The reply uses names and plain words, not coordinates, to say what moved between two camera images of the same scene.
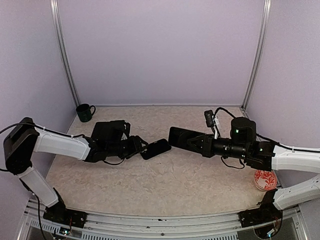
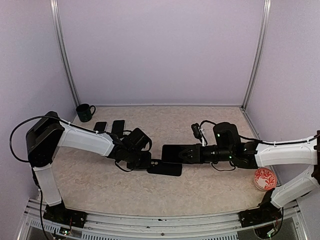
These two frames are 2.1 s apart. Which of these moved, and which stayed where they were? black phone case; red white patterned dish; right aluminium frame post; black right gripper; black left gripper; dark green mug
Moved: black left gripper; black right gripper; black phone case
Stayed: red white patterned dish; right aluminium frame post; dark green mug
